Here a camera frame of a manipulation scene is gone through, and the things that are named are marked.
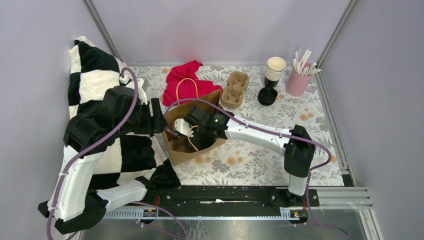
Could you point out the red cloth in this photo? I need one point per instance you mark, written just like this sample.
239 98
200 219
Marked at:
182 83

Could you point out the stack of paper cups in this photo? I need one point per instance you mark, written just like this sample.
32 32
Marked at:
275 68

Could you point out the pink straw holder cup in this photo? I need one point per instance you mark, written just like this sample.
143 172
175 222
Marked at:
297 84

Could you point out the floral table mat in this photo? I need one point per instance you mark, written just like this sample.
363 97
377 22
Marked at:
242 163

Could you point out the cardboard cup carrier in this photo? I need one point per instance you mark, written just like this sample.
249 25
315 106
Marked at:
233 95

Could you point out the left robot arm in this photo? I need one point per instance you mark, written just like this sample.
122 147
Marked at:
74 206

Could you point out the brown paper bag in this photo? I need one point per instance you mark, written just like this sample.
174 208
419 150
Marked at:
175 143

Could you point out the black white checkered pillow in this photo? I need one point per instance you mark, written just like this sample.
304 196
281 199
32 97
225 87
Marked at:
92 72

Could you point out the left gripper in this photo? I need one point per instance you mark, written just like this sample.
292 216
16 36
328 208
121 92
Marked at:
158 117

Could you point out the stack of black lids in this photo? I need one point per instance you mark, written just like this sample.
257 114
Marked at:
267 96

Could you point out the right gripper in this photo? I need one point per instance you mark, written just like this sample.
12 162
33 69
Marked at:
196 141

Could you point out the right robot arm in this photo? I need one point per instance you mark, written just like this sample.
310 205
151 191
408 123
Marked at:
294 145

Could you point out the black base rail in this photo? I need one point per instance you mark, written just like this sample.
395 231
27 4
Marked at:
229 201

